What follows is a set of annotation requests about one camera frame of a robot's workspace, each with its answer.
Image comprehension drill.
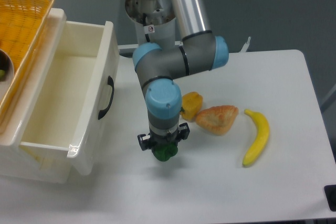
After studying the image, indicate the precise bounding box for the black object at table edge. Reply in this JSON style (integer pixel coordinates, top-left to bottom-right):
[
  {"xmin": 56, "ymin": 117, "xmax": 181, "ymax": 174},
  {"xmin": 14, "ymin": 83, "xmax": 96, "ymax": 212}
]
[{"xmin": 324, "ymin": 185, "xmax": 336, "ymax": 212}]

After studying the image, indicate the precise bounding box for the yellow bell pepper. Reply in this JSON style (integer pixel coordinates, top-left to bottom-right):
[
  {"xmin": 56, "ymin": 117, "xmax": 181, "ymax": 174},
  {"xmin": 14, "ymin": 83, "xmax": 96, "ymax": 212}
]
[{"xmin": 180, "ymin": 91, "xmax": 203, "ymax": 121}]

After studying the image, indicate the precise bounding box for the black drawer handle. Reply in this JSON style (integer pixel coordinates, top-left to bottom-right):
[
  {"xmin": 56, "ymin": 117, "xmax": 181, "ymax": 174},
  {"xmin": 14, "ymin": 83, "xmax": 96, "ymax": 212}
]
[{"xmin": 98, "ymin": 76, "xmax": 115, "ymax": 120}]

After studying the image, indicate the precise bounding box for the green item in bowl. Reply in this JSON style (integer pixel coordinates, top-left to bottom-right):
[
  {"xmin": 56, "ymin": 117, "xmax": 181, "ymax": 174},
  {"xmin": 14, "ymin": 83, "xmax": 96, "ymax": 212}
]
[{"xmin": 0, "ymin": 70, "xmax": 6, "ymax": 81}]

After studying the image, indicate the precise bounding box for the grey bowl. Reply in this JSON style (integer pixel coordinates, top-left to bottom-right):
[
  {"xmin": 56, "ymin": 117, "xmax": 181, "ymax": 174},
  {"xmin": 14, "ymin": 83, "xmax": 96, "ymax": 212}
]
[{"xmin": 1, "ymin": 50, "xmax": 14, "ymax": 94}]

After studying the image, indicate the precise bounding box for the yellow banana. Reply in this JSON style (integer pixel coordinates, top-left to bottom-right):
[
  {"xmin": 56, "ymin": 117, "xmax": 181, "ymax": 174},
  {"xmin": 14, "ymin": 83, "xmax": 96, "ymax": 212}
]
[{"xmin": 242, "ymin": 109, "xmax": 270, "ymax": 167}]

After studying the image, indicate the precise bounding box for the white table bracket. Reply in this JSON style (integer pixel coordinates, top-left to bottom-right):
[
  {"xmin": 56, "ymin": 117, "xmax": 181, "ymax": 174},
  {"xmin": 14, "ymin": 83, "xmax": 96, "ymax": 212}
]
[{"xmin": 239, "ymin": 36, "xmax": 251, "ymax": 53}]

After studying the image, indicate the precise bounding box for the white drawer cabinet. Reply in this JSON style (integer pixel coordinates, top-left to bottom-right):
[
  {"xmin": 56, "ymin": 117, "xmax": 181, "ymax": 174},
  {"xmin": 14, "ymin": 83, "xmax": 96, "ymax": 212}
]
[{"xmin": 1, "ymin": 8, "xmax": 70, "ymax": 184}]

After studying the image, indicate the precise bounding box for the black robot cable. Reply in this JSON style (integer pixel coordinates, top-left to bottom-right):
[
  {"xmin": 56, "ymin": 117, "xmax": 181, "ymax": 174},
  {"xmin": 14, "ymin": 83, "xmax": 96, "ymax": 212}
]
[{"xmin": 142, "ymin": 13, "xmax": 153, "ymax": 44}]

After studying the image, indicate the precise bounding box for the white plastic drawer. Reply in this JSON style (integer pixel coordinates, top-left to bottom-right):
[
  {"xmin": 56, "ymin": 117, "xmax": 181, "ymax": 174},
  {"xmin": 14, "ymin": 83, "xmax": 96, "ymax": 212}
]
[{"xmin": 32, "ymin": 22, "xmax": 119, "ymax": 175}]

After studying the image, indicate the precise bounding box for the green bell pepper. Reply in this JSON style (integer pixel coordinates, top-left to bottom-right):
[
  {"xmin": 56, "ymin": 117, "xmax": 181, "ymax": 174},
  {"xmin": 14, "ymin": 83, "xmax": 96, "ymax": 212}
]
[{"xmin": 152, "ymin": 143, "xmax": 179, "ymax": 162}]

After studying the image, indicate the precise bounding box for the yellow woven basket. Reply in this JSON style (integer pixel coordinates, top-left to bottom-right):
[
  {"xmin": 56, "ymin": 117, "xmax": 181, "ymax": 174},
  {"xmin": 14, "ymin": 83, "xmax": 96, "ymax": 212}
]
[{"xmin": 1, "ymin": 0, "xmax": 54, "ymax": 124}]

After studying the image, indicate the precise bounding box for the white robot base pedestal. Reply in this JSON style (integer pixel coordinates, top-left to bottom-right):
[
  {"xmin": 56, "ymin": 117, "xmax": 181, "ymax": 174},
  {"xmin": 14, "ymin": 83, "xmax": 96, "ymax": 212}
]
[{"xmin": 125, "ymin": 0, "xmax": 176, "ymax": 50}]

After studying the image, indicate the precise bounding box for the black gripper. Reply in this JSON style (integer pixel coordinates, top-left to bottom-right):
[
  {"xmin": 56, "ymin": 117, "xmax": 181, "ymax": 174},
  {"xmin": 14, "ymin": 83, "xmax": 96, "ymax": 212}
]
[{"xmin": 137, "ymin": 123, "xmax": 190, "ymax": 151}]

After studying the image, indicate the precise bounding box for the orange bread pastry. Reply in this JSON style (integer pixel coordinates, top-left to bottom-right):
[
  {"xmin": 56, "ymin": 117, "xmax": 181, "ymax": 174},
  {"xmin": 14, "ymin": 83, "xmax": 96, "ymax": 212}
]
[{"xmin": 195, "ymin": 105, "xmax": 239, "ymax": 136}]

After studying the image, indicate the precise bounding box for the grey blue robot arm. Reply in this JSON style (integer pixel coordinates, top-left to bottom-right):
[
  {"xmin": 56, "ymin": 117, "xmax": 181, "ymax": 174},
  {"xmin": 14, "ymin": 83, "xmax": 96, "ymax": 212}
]
[{"xmin": 125, "ymin": 0, "xmax": 229, "ymax": 150}]

